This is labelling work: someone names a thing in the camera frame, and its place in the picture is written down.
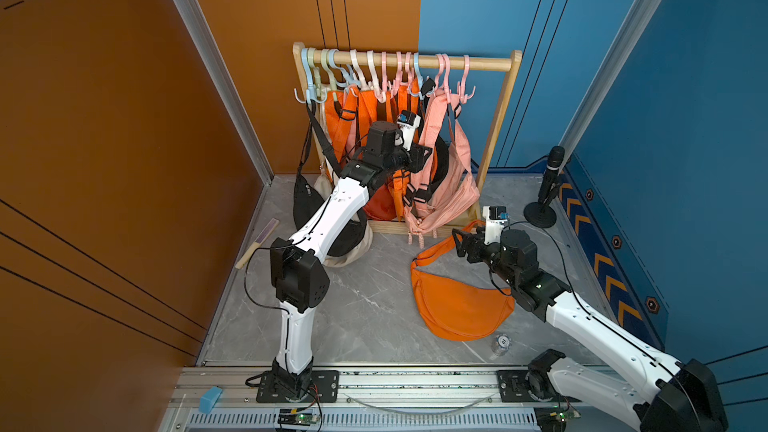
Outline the wooden garment rack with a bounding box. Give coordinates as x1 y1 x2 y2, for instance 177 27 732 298
292 42 522 238

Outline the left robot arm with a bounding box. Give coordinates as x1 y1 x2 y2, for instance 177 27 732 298
269 121 433 401

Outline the pink rectangular waist bag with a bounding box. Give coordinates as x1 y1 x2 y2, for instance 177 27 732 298
404 87 462 244

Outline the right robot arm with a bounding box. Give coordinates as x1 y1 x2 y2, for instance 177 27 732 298
452 227 729 431

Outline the green circuit board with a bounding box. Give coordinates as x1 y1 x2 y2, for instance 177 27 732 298
276 408 322 431

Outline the blue sponge block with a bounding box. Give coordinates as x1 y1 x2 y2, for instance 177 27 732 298
198 386 223 415

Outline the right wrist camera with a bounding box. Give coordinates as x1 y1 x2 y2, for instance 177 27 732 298
482 205 509 245

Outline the orange crescent sling bag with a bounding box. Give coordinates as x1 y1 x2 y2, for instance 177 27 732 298
410 238 515 342

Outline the folded paper fan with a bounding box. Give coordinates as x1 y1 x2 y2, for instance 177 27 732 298
235 218 280 270

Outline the pink crescent sling bag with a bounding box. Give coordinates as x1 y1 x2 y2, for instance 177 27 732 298
412 92 480 234

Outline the black microphone on stand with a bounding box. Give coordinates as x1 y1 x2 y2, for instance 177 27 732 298
523 146 565 229

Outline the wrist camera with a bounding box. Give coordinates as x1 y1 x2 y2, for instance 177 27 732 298
397 110 421 150
482 205 509 245

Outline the red-orange sling bag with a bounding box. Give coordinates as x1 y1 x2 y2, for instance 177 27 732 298
343 149 396 221

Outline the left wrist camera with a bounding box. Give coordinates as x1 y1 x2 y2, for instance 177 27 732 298
397 110 421 150

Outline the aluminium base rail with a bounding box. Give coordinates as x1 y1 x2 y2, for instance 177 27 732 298
158 365 661 432

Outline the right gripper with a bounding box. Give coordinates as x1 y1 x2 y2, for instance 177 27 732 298
451 225 521 291

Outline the black crescent sling bag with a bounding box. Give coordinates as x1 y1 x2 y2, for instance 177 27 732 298
293 105 372 267

